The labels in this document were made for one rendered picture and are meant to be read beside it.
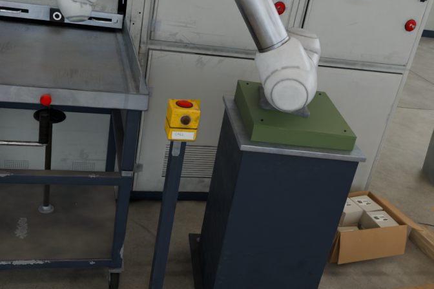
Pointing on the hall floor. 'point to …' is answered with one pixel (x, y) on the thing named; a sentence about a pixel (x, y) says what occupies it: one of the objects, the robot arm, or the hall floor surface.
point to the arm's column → (270, 217)
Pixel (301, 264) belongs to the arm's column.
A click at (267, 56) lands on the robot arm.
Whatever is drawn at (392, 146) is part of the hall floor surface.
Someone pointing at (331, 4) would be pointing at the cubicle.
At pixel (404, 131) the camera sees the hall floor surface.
